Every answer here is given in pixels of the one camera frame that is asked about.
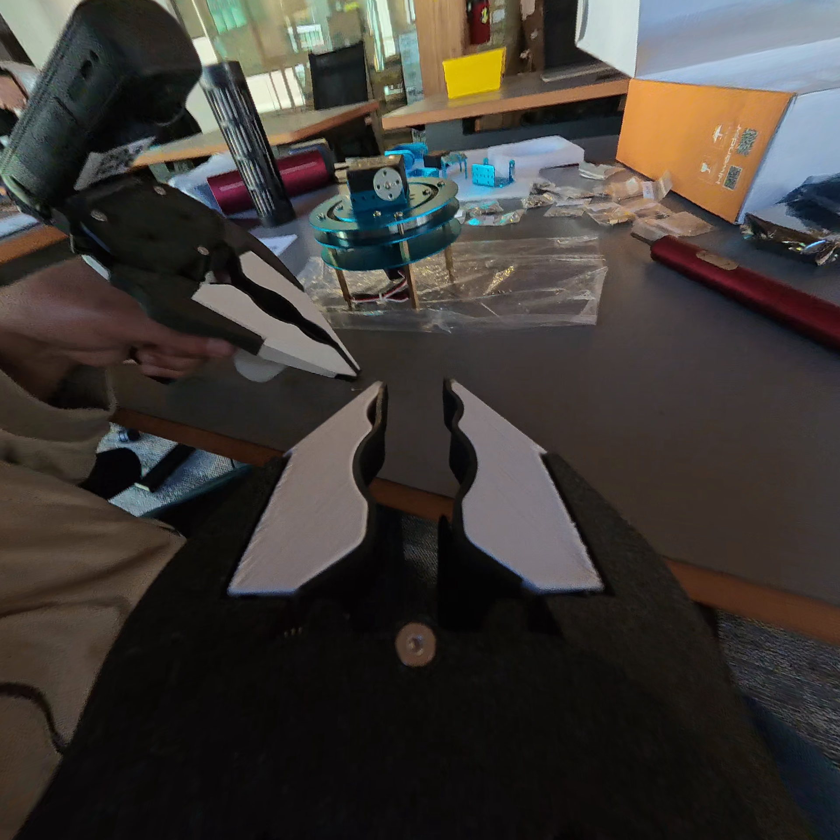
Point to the brown side table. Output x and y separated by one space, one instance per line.
295 124

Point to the black servo motor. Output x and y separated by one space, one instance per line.
367 187

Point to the pile of small screw bags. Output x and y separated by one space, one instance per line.
610 210

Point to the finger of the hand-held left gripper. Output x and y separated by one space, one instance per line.
289 302
229 305

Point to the red fire extinguisher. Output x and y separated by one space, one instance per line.
479 23

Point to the large clear plastic bag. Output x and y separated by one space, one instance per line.
525 289

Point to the dark red metal cylinder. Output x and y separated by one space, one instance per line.
302 174

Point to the person's left forearm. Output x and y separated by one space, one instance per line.
46 420

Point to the dark grey desk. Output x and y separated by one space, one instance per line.
656 426

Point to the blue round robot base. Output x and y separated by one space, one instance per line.
367 229

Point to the yellow plastic bin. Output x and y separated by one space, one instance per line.
472 75

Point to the white foam sheet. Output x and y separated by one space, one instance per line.
518 192

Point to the person's beige jacket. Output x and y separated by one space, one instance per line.
65 590

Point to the person's left hand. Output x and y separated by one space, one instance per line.
65 315

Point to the set of blue metal brackets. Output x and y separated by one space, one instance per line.
485 176

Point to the orange cardboard box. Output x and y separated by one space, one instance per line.
689 138

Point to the red screwdriver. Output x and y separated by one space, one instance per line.
754 289

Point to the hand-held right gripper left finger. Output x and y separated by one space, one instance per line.
308 525

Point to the black ribbed column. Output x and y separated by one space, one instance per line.
249 144

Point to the white foam insert with cutout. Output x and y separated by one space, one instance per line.
564 154

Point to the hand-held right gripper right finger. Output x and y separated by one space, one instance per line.
525 525

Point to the long wooden table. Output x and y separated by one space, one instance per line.
525 98

